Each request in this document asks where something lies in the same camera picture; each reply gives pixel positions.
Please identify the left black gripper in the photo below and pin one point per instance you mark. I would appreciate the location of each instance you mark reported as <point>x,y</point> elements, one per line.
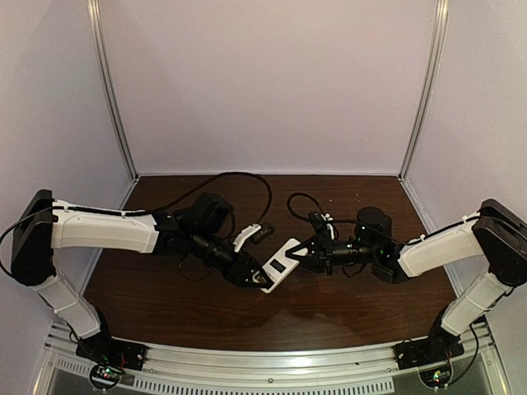
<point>238,273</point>

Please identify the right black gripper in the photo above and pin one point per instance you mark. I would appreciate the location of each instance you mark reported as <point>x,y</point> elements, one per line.
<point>323,248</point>

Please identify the white red remote control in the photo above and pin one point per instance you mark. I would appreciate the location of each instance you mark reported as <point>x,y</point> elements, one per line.
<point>279,266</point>

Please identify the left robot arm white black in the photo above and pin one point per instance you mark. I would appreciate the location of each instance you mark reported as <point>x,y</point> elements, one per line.
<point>48,224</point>

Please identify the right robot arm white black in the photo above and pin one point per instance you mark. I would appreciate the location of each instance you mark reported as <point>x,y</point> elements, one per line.
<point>493,232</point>

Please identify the right circuit board with LED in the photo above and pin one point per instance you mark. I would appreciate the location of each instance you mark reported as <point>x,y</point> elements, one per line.
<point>436,377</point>

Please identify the circuit board with led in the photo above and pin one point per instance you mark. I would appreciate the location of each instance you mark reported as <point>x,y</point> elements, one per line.
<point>105,377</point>
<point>436,377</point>

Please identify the left circuit board with LED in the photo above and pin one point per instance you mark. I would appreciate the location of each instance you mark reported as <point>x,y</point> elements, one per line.
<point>105,377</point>

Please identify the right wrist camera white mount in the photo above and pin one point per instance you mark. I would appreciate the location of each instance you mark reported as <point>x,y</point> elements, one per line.
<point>322,224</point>

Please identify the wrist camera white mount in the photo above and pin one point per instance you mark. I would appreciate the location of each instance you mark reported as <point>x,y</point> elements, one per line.
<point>252,234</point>
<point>322,224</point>

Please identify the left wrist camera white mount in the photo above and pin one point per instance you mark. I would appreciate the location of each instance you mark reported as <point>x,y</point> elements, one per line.
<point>252,234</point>

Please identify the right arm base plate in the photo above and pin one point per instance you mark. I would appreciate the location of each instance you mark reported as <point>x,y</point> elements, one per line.
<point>429,350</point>

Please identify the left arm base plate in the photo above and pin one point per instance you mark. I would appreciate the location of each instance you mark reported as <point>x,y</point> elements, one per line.
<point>116,353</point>

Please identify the right aluminium frame post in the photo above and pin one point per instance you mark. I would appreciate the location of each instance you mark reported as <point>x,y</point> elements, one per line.
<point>439,28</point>

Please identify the aluminium frame post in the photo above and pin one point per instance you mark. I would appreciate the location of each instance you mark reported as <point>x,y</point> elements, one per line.
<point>439,28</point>
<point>95,19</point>

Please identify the left aluminium frame post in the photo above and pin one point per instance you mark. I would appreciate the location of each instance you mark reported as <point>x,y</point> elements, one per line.
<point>95,19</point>

